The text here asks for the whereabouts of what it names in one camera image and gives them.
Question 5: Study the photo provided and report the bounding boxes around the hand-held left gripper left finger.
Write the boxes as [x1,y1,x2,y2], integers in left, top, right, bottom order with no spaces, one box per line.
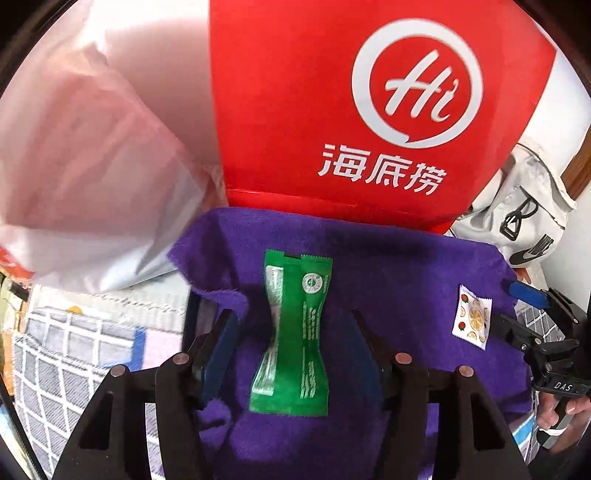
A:
[53,295,241,480]

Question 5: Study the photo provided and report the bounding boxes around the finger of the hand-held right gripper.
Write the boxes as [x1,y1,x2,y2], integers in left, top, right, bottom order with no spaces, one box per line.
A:
[509,281,580,326]
[496,314,548,358]

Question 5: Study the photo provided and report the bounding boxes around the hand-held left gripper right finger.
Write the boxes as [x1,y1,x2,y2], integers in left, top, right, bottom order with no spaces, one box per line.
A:
[353,309,532,480]

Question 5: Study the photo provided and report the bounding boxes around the small fruit-print packet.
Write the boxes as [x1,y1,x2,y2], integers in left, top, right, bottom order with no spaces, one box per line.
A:
[451,284,493,350]

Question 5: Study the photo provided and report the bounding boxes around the green sachet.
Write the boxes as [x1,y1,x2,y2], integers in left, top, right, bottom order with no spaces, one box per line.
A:
[249,249,331,417]

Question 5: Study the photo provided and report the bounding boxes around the purple towel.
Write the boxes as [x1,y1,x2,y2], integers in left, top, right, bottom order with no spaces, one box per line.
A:
[167,208,533,480]

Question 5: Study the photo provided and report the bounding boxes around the person's right hand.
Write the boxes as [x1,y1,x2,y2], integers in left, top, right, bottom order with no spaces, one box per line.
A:
[537,396,591,431]

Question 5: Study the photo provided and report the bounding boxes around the grey checked blanket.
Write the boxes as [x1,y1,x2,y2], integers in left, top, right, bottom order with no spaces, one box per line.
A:
[9,265,555,480]

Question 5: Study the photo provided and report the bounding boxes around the white plastic shopping bag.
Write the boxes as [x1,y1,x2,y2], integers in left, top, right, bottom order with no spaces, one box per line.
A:
[0,0,230,294]

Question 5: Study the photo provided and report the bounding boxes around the red paper shopping bag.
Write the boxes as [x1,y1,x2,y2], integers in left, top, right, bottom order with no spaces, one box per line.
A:
[209,0,559,236]

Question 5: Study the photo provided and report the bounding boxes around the white drawstring bag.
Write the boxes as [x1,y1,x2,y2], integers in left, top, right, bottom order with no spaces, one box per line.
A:
[450,143,579,268]

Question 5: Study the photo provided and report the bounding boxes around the brown wooden door frame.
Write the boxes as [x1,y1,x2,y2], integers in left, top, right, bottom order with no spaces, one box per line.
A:
[571,148,591,206]

